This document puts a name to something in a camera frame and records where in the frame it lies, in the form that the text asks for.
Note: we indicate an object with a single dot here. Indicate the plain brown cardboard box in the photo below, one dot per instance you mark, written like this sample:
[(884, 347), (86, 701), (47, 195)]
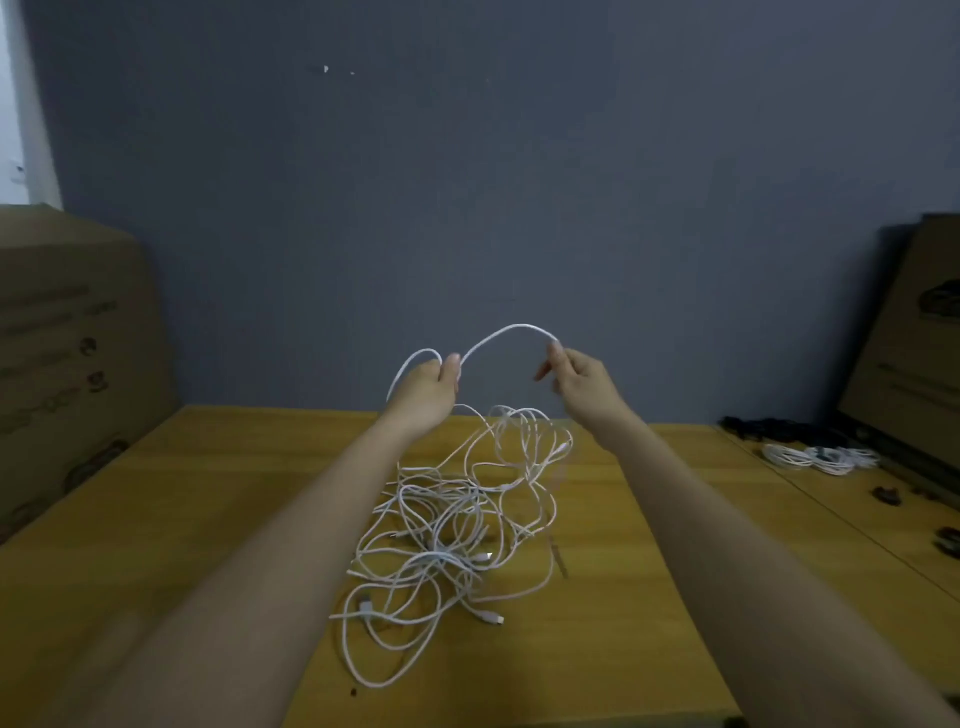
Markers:
[(75, 360)]

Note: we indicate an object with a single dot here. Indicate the person's left hand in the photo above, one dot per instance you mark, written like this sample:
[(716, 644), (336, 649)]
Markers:
[(423, 402)]

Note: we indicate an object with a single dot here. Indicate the person's right hand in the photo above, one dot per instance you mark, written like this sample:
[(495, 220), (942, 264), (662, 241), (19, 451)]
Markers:
[(593, 393)]

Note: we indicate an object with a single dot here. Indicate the cardboard box with black print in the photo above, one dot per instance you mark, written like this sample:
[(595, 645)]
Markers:
[(915, 360)]

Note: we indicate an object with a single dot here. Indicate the person's right forearm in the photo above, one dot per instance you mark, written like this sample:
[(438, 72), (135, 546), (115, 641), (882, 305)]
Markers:
[(780, 600)]

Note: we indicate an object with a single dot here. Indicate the person's left forearm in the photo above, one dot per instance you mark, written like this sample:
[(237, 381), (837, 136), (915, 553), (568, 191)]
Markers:
[(225, 600)]

